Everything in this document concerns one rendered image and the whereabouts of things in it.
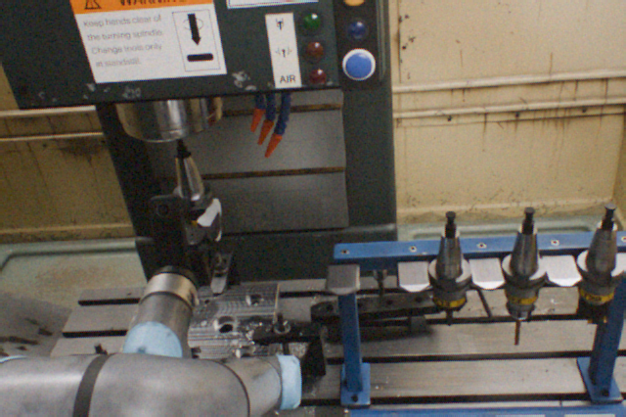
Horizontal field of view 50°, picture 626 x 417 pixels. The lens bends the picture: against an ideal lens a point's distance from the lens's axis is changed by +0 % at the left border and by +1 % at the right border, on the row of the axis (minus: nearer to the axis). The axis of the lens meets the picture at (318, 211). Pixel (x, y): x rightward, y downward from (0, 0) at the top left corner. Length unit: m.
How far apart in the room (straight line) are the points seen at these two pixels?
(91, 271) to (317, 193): 0.93
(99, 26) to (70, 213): 1.57
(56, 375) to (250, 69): 0.39
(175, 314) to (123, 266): 1.33
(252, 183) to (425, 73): 0.60
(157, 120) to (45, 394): 0.50
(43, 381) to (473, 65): 1.53
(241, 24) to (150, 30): 0.10
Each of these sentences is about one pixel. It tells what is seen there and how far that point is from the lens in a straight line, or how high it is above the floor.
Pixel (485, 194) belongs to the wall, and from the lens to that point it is 2.14.
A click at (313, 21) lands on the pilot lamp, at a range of 0.76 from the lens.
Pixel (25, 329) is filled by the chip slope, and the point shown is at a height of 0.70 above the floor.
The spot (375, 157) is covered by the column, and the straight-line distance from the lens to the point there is 1.62.
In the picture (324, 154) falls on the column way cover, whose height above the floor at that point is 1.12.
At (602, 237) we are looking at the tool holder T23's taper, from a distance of 1.04.
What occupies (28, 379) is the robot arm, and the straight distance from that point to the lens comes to 0.62.
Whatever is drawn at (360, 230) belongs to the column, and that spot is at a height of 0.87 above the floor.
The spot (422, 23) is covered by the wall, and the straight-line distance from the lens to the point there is 1.86.
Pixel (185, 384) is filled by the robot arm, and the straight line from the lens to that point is 0.59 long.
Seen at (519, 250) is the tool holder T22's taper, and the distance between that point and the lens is 1.03.
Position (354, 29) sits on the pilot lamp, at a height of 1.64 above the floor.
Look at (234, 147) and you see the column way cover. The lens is 1.58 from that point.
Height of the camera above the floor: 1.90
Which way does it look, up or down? 35 degrees down
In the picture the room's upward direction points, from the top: 7 degrees counter-clockwise
